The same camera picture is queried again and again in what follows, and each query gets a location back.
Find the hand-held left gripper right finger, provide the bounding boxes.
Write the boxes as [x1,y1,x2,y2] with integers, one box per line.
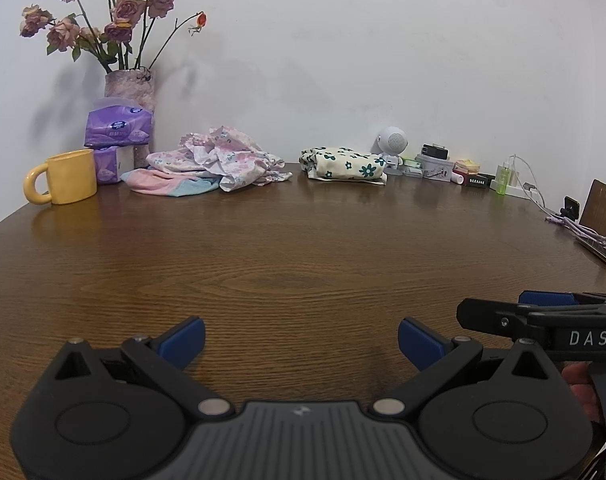
[373,316,554,418]

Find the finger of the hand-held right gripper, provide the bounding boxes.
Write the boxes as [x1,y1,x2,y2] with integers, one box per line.
[456,297,606,340]
[518,290,606,308]

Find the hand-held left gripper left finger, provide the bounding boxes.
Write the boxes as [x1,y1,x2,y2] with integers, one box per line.
[53,316,234,418]

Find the cream green-flowered garment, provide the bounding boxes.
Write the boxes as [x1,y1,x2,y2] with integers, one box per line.
[299,146,388,186]

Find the person's right hand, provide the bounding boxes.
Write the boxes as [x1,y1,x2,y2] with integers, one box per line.
[560,362,604,423]

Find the wooden board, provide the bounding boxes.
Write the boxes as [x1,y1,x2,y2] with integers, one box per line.
[574,178,606,274]

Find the white power strip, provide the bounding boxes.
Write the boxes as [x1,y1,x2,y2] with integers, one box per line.
[489,180,532,200]

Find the pink and blue garment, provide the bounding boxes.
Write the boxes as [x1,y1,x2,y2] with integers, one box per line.
[120,169,220,198]

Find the pink floral garment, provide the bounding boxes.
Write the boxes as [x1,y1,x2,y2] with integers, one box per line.
[146,125,294,193]

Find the purple tissue pack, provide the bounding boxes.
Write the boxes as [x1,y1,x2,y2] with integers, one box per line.
[84,100,154,149]
[93,145,136,185]

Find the white robot speaker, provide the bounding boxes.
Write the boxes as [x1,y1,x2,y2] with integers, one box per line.
[378,126,409,177]

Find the yellow mug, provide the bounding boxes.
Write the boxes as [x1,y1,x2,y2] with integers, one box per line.
[24,149,98,206]

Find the purple fuzzy vase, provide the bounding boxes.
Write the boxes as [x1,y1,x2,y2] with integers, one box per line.
[104,67,156,114]

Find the dried rose bouquet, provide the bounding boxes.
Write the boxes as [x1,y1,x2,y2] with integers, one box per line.
[19,0,208,74]

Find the white cables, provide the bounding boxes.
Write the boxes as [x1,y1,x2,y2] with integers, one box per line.
[508,154,606,257]

